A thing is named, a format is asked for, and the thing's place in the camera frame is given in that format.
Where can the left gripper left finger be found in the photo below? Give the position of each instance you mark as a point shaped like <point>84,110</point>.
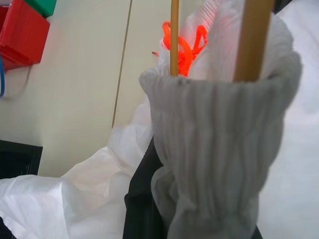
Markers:
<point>139,211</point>

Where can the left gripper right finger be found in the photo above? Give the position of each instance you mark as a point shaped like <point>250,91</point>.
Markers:
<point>258,235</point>

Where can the black open computer case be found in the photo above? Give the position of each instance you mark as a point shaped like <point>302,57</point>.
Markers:
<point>17,159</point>

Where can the red plastic bin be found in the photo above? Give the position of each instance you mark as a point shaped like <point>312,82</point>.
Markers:
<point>22,37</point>

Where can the green plastic bin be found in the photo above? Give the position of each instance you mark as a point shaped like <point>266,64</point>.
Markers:
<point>45,6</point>

